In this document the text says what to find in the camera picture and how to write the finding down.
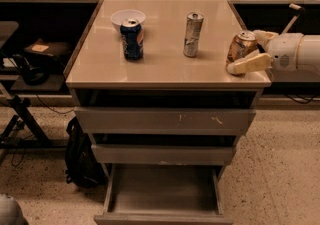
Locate person's grey trouser leg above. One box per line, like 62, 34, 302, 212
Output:
0, 194, 29, 225

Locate middle drawer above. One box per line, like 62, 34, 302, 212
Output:
92, 144, 235, 165

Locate black stand frame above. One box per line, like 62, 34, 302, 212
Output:
0, 84, 67, 149

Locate black backpack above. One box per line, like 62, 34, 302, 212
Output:
65, 117, 107, 189

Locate grey drawer cabinet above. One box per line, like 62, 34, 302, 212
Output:
62, 0, 274, 225

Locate drawer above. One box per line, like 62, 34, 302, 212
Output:
75, 107, 255, 135
94, 164, 233, 225
92, 144, 235, 165

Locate tall silver can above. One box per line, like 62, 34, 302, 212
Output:
183, 12, 204, 57

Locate bottom drawer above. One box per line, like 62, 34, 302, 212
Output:
94, 164, 233, 225

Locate black headphones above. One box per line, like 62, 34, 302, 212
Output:
13, 54, 49, 86

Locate blue Pepsi can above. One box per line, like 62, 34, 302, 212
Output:
120, 19, 144, 61

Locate orange soda can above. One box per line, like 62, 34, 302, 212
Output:
226, 30, 257, 75

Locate top drawer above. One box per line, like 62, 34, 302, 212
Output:
75, 107, 255, 135

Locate dark box with label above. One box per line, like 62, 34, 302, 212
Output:
24, 39, 72, 65

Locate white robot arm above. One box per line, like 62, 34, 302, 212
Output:
226, 30, 320, 76

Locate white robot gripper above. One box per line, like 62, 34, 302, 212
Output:
226, 30, 303, 75

